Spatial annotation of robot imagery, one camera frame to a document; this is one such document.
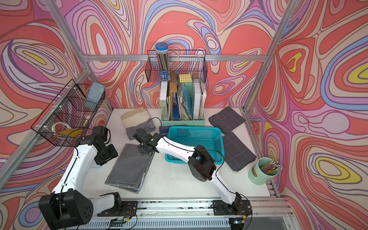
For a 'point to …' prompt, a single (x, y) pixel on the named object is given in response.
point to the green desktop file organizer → (182, 104)
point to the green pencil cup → (265, 169)
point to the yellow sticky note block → (185, 78)
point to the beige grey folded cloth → (137, 119)
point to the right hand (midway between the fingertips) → (146, 150)
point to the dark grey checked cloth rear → (226, 120)
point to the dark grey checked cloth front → (237, 155)
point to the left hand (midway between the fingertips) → (113, 157)
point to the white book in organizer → (197, 100)
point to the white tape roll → (53, 126)
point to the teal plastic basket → (211, 138)
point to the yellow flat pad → (73, 132)
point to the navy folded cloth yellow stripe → (164, 130)
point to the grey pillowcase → (130, 169)
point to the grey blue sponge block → (95, 95)
